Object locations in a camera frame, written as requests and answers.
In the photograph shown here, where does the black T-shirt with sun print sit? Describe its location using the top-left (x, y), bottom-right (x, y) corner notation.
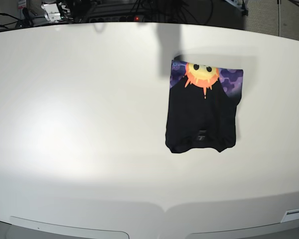
top-left (165, 60), bottom-right (244, 153)

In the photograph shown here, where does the thin metal pole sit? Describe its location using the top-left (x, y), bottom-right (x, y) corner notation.
top-left (277, 0), bottom-right (282, 37)

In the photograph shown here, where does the black power strip red switch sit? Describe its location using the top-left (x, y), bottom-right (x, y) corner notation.
top-left (86, 15), bottom-right (143, 23)

